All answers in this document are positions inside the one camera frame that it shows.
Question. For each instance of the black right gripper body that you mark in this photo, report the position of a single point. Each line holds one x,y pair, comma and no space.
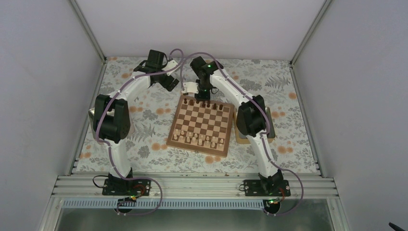
206,96

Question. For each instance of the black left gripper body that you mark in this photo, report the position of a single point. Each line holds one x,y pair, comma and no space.
166,83

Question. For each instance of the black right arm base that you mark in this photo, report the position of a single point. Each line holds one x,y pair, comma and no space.
257,188

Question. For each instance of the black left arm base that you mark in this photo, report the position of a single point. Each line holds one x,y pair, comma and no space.
120,187

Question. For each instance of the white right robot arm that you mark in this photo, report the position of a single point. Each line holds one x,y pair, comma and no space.
251,111

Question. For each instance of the metal tin under left arm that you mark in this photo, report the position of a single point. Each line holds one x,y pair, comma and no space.
91,118

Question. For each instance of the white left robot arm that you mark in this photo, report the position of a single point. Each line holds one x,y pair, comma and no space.
111,118

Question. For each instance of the wooden chessboard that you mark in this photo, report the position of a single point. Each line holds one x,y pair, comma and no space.
199,122

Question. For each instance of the yellow metal tin box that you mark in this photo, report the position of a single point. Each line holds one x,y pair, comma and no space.
241,139

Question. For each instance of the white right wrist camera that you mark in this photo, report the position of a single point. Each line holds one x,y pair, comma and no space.
189,88

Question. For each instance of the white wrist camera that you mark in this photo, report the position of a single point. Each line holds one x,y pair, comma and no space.
189,88
170,67

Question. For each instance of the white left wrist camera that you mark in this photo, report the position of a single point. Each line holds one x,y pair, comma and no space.
170,67

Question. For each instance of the aluminium rail frame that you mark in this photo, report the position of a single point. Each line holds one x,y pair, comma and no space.
198,186

